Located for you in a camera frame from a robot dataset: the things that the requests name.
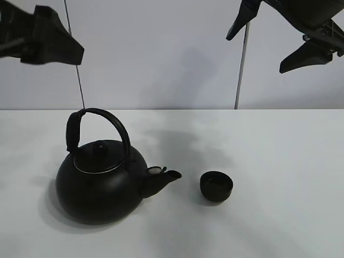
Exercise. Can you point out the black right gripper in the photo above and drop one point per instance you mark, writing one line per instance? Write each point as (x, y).
(314, 19)

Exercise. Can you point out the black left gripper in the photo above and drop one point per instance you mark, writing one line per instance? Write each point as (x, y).
(36, 38)

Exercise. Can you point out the black round teapot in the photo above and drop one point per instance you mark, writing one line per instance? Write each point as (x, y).
(105, 180)

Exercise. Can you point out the small black teacup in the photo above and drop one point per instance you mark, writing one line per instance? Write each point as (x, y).
(216, 186)

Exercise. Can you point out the thin grey left pole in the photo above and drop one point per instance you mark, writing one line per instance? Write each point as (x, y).
(78, 52)

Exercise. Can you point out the thin grey pole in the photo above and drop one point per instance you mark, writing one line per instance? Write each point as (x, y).
(242, 64)
(78, 52)

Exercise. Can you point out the thin grey right pole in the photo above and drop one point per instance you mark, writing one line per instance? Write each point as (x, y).
(242, 64)

